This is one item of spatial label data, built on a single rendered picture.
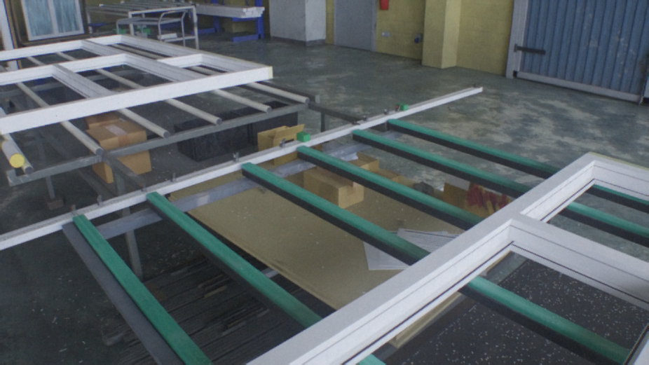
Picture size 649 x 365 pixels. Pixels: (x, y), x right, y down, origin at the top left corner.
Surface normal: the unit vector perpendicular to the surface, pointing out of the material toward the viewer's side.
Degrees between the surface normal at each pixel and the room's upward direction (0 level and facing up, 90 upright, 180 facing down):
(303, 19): 90
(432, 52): 90
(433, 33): 90
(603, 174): 90
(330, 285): 0
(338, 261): 0
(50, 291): 0
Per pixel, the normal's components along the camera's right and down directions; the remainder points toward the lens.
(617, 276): -0.74, 0.28
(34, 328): 0.00, -0.91
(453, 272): 0.67, 0.31
